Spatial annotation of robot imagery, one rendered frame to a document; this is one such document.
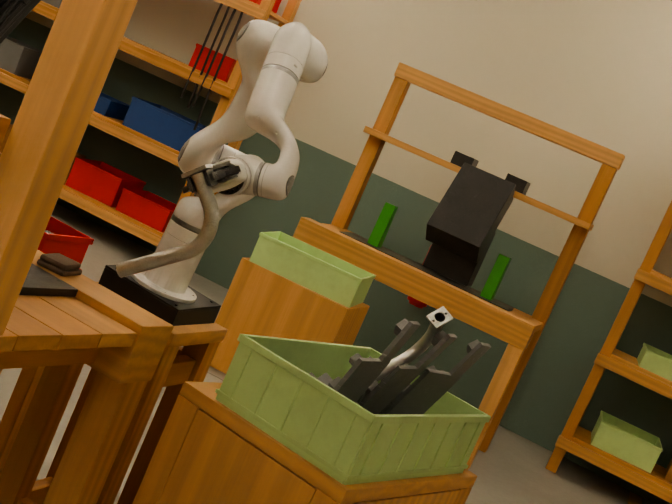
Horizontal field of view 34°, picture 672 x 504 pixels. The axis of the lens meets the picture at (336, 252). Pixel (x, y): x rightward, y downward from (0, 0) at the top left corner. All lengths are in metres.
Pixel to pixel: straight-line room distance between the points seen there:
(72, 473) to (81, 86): 1.06
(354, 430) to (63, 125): 0.91
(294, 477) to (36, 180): 0.90
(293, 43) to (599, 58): 5.44
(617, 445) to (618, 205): 1.64
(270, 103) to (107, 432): 0.87
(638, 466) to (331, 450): 4.95
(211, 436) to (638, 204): 5.44
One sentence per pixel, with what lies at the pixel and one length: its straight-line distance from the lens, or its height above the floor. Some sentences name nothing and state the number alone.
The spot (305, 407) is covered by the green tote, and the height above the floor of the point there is 0.89.
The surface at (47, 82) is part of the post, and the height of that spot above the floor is 1.36.
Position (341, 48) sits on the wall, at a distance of 8.19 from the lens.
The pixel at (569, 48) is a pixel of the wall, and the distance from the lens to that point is 7.86.
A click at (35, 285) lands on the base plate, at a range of 2.56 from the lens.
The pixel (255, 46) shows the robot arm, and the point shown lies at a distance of 2.69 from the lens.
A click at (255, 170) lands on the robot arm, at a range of 2.36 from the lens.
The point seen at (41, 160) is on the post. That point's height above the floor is 1.23.
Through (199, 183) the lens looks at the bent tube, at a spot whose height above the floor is 1.29.
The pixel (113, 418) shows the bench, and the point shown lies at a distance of 2.67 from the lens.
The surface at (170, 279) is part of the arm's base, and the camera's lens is 2.94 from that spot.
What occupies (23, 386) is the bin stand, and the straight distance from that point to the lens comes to 3.31.
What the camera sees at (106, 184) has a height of 0.40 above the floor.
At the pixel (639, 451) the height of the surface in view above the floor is 0.36.
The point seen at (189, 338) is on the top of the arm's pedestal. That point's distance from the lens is 2.90.
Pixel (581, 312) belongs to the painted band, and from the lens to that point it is 7.72.
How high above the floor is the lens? 1.51
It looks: 6 degrees down
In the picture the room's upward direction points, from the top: 24 degrees clockwise
